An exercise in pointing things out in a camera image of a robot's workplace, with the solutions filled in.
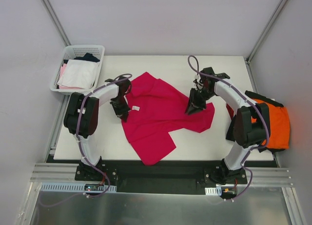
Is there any left white cable duct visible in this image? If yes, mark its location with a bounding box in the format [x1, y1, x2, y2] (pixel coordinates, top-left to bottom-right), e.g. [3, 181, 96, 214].
[40, 183, 117, 193]

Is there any right white cable duct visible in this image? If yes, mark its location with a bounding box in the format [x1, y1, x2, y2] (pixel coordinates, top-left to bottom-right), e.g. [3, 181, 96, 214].
[205, 186, 222, 196]

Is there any aluminium front rail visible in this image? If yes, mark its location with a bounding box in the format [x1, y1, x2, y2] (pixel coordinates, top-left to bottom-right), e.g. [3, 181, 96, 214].
[30, 163, 295, 187]

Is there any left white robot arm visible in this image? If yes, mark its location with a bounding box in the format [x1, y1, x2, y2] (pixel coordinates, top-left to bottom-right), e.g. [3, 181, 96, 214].
[63, 73, 132, 181]

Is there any white cable duct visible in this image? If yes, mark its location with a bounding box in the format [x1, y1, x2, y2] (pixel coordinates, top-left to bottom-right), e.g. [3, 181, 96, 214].
[40, 183, 117, 193]
[205, 186, 222, 196]

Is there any orange folded t shirt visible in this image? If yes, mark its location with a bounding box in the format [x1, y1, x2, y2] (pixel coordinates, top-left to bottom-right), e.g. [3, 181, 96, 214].
[251, 99, 293, 150]

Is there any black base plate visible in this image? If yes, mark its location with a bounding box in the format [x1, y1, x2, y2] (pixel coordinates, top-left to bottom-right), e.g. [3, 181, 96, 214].
[46, 156, 278, 195]

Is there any right aluminium frame post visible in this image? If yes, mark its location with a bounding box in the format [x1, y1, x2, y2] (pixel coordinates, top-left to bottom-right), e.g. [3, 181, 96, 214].
[245, 0, 290, 65]

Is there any white plastic basket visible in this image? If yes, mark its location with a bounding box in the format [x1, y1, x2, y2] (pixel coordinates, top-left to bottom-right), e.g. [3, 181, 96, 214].
[50, 45, 105, 95]

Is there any black folded t shirt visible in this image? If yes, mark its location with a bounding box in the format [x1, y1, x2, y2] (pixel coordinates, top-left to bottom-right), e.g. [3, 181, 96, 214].
[225, 90, 286, 154]

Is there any dark navy cloth in basket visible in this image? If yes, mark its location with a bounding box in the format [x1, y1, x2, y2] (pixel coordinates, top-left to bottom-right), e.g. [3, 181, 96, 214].
[74, 53, 100, 63]

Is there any magenta t shirt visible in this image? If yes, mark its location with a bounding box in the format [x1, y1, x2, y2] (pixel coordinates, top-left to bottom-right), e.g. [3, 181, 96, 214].
[122, 72, 215, 165]

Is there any left aluminium frame post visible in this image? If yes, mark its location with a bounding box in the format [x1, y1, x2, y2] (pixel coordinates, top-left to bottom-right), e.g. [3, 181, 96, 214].
[41, 0, 71, 46]

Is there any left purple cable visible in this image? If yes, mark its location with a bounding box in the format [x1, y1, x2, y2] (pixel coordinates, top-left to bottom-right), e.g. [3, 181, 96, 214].
[39, 73, 134, 207]

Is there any white cloth in basket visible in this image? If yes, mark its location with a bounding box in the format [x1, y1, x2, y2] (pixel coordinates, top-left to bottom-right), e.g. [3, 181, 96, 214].
[57, 60, 99, 89]

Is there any pink cloth in basket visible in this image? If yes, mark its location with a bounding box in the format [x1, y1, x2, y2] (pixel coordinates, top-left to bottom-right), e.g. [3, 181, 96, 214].
[58, 63, 81, 89]

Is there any aluminium frame post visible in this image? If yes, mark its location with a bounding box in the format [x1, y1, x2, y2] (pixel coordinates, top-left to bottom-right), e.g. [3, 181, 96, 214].
[41, 0, 71, 46]
[245, 0, 290, 65]

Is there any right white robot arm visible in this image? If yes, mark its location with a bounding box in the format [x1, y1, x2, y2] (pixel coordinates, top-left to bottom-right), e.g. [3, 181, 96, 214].
[185, 67, 270, 185]

